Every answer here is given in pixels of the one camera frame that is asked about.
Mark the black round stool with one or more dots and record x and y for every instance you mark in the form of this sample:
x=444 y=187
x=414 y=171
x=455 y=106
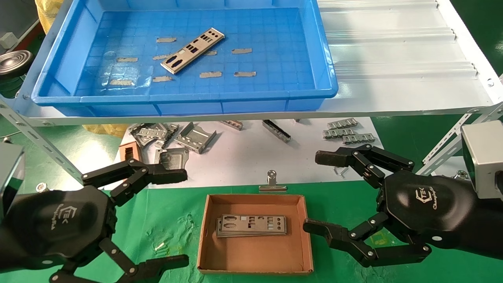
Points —
x=13 y=63

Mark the yellow plastic bag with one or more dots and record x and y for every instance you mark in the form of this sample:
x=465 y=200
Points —
x=106 y=129
x=45 y=15

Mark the brown cardboard box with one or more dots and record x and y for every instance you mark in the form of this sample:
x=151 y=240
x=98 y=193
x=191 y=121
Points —
x=255 y=255

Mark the small white scrap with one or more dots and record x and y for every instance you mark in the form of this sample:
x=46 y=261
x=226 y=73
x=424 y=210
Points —
x=159 y=247

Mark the silver ribbed metal strip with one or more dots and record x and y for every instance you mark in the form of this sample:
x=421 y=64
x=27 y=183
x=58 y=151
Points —
x=358 y=138
x=342 y=123
x=338 y=133

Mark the silver hex key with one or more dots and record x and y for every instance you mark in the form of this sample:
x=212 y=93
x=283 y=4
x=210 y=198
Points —
x=338 y=170

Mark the small grey box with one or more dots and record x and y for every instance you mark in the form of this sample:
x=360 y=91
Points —
x=6 y=39

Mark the white metal rack shelf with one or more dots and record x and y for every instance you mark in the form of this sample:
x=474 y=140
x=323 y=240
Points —
x=393 y=51

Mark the slotted metal bracket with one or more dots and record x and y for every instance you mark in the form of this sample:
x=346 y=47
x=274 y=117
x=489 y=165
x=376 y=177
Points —
x=172 y=131
x=147 y=131

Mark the brown part holder tray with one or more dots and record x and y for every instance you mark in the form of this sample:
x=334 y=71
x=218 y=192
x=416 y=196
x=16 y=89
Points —
x=129 y=151

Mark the small metal channel piece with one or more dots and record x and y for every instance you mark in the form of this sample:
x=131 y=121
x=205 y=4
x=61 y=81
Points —
x=232 y=124

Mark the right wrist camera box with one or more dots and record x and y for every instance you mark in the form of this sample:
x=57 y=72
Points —
x=485 y=157

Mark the grey tape scrap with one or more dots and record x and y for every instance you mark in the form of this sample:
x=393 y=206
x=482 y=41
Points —
x=127 y=59
x=166 y=39
x=159 y=57

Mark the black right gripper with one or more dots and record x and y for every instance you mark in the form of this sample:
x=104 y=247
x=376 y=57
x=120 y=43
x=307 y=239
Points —
x=428 y=204

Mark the folded sheet metal bracket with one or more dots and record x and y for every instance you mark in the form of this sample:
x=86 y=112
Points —
x=195 y=137

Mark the dark metal bar part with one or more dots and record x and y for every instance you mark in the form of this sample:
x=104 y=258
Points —
x=276 y=130

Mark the grey metal frame part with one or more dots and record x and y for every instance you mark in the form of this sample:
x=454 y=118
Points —
x=175 y=157

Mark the green table cloth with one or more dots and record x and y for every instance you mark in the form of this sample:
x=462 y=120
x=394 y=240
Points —
x=169 y=212

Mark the clear tape patch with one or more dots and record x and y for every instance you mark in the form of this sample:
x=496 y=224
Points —
x=137 y=72

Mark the white perforated rack strut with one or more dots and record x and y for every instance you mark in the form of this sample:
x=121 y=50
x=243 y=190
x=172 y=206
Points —
x=442 y=151
x=51 y=152

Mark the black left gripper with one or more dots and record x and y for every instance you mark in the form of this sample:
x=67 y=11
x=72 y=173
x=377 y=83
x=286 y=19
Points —
x=59 y=224

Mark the white board sheet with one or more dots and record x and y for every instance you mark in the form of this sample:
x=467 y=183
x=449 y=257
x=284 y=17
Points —
x=243 y=157

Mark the blue plastic tray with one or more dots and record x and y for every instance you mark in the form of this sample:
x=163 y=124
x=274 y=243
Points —
x=275 y=59

